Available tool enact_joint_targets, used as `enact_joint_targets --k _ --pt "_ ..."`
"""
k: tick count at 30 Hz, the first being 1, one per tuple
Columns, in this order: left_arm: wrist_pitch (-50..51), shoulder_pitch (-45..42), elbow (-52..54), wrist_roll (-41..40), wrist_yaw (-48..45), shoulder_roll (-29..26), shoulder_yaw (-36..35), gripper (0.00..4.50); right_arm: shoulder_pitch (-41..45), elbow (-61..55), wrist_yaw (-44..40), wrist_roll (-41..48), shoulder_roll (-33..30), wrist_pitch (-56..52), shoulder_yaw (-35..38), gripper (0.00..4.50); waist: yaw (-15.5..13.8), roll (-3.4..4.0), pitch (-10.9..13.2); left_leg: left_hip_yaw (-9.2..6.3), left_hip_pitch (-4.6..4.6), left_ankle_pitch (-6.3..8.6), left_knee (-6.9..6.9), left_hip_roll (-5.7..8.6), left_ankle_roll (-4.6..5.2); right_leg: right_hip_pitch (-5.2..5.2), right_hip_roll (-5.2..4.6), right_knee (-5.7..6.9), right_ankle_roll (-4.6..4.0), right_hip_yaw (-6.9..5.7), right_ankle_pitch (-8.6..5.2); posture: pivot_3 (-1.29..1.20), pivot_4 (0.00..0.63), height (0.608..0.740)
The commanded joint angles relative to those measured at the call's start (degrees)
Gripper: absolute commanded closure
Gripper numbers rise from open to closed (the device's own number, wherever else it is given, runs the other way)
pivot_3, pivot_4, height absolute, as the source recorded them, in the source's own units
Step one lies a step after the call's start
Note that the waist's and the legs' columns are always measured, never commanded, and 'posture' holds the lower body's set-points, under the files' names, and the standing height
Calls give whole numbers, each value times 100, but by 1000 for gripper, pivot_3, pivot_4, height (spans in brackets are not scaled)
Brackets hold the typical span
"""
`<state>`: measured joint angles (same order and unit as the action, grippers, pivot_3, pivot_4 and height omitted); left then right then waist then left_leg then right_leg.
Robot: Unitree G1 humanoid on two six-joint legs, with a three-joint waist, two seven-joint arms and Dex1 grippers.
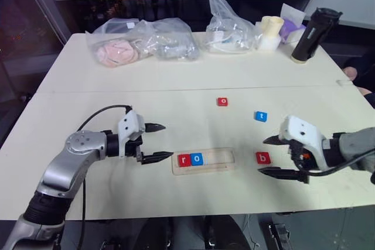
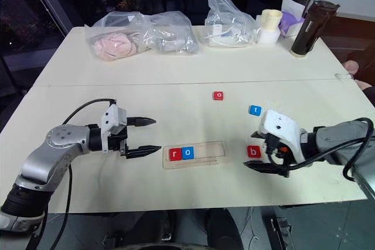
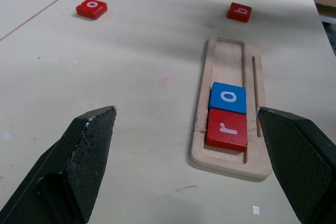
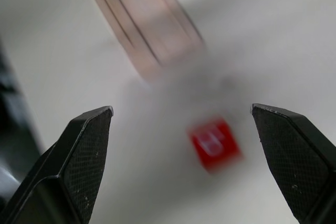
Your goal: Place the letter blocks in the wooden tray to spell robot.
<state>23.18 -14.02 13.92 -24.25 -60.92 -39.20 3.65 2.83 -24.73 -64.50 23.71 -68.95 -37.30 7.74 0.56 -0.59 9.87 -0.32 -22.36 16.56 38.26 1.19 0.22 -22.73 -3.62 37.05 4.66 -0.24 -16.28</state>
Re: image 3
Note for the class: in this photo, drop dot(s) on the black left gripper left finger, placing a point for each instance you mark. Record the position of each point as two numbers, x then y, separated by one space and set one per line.
78 166

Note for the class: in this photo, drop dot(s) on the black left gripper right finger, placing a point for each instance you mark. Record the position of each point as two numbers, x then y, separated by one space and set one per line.
302 161

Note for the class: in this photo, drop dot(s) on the red letter r block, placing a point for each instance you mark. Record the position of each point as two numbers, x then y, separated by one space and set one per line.
227 130

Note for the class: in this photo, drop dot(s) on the wooden letter tray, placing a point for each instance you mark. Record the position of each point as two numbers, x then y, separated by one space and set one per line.
207 150

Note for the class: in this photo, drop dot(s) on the blue letter o block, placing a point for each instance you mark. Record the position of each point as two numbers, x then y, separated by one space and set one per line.
228 97

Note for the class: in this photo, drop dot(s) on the red letter o block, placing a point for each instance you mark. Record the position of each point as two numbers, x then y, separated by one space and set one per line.
91 8

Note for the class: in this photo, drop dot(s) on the red letter b block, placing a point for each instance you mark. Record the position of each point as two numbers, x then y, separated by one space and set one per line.
239 12

